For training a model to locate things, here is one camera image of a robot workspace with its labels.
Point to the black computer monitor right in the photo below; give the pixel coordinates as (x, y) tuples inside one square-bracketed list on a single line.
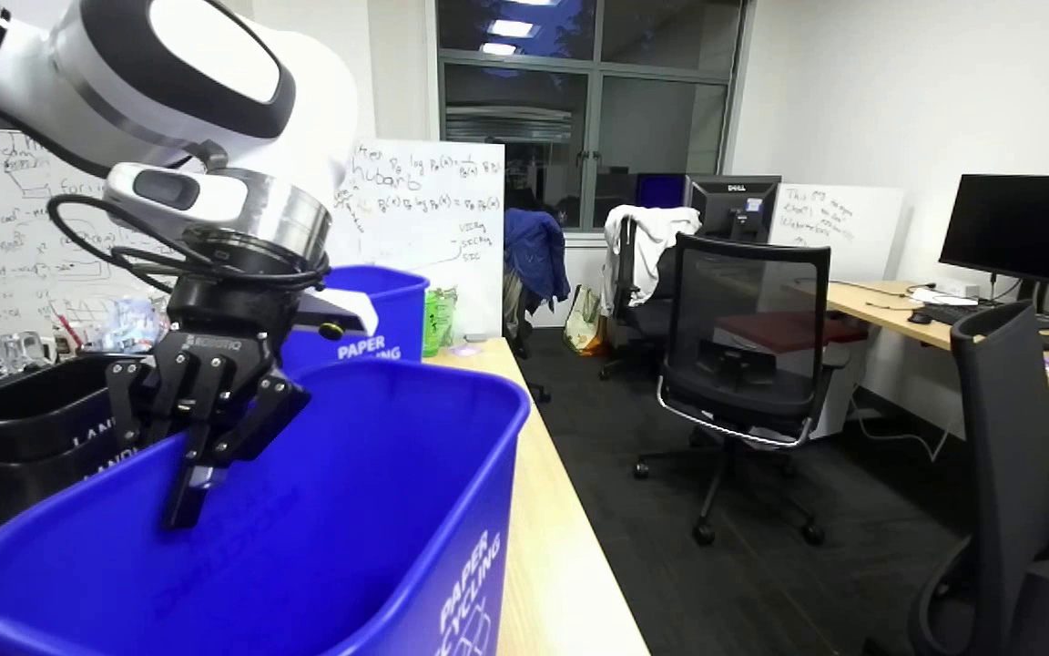
[(998, 225)]

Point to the dark grey office chair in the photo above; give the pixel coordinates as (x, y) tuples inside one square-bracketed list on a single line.
[(993, 592)]

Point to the blue recycling bin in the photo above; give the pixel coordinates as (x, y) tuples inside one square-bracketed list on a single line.
[(397, 299), (373, 525)]

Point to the black landfill bin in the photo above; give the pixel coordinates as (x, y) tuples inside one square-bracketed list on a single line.
[(57, 427)]

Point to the black mesh office chair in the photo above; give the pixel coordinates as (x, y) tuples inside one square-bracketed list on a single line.
[(745, 360)]

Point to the small monitor by window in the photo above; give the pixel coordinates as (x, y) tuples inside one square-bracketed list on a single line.
[(734, 207)]

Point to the green soap bottle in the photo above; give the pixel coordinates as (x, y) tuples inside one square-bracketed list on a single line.
[(439, 318)]

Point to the small far whiteboard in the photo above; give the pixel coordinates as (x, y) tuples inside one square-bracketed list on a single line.
[(853, 225)]

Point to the black keyboard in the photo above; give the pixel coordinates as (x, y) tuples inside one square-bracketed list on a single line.
[(944, 314)]

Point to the large left whiteboard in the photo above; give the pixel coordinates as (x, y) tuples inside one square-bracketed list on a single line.
[(45, 279)]

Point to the blue jacket on chair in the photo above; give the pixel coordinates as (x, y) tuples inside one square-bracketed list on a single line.
[(538, 253)]

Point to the white cloth on chair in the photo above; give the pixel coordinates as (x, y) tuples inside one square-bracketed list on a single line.
[(654, 236)]

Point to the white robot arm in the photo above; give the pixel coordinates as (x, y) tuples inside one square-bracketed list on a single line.
[(223, 149)]

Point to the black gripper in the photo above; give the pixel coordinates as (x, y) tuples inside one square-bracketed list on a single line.
[(215, 366)]

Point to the wooden side desk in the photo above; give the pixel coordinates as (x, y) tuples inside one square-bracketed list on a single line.
[(889, 309)]

